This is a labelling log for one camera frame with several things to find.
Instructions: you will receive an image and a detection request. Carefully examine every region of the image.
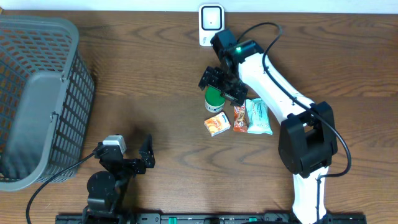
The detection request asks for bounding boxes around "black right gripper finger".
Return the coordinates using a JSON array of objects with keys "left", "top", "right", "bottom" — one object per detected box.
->
[
  {"left": 198, "top": 67, "right": 224, "bottom": 91},
  {"left": 221, "top": 84, "right": 248, "bottom": 106}
]

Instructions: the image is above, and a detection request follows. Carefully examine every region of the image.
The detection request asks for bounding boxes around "green lid jar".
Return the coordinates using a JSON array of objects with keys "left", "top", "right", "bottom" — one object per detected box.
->
[{"left": 205, "top": 86, "right": 225, "bottom": 113}]

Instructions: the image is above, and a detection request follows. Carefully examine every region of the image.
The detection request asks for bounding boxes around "red chocolate bar wrapper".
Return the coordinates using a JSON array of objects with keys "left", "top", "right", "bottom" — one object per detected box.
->
[{"left": 233, "top": 104, "right": 248, "bottom": 133}]

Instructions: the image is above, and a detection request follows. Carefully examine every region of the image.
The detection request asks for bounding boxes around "light green tissue pack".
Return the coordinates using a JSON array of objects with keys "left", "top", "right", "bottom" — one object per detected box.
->
[{"left": 246, "top": 98, "right": 273, "bottom": 135}]

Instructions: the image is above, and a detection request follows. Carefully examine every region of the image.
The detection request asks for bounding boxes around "small orange box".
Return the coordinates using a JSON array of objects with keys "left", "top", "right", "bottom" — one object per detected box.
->
[{"left": 204, "top": 112, "right": 231, "bottom": 136}]

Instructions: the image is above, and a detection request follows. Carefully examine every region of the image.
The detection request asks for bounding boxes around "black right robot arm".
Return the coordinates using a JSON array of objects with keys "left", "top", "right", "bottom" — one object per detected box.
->
[{"left": 198, "top": 29, "right": 337, "bottom": 223}]

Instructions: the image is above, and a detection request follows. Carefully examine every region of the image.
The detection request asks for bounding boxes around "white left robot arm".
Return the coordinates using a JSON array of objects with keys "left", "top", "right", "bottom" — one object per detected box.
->
[{"left": 82, "top": 134, "right": 155, "bottom": 223}]

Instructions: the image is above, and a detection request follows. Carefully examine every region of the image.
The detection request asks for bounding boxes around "grey plastic basket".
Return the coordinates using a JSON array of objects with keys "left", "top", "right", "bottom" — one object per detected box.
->
[{"left": 1, "top": 16, "right": 95, "bottom": 192}]

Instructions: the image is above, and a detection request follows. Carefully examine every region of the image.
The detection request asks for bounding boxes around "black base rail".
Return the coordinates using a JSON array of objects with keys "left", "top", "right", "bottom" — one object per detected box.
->
[{"left": 55, "top": 212, "right": 368, "bottom": 224}]

